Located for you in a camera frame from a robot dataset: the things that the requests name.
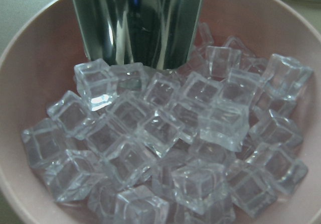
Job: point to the steel ice scoop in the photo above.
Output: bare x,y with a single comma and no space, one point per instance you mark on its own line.
156,33

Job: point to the pink bowl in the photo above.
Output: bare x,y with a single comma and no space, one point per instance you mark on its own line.
37,68

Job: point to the clear ice cubes pile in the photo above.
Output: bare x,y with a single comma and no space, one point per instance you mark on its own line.
138,145

